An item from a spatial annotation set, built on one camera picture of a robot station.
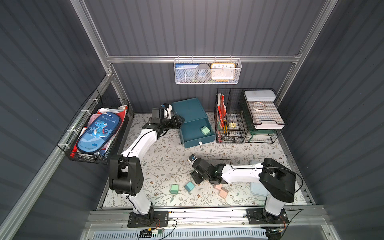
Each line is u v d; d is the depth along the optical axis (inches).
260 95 40.0
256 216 29.0
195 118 34.2
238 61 35.0
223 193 31.7
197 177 30.6
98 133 25.5
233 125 44.0
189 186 32.5
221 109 43.9
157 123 27.4
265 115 35.9
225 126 43.6
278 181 18.3
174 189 32.5
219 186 32.6
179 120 31.4
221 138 39.9
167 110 29.0
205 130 34.9
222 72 35.0
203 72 35.6
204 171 25.9
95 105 30.3
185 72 36.2
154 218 28.3
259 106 37.9
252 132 37.9
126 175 18.0
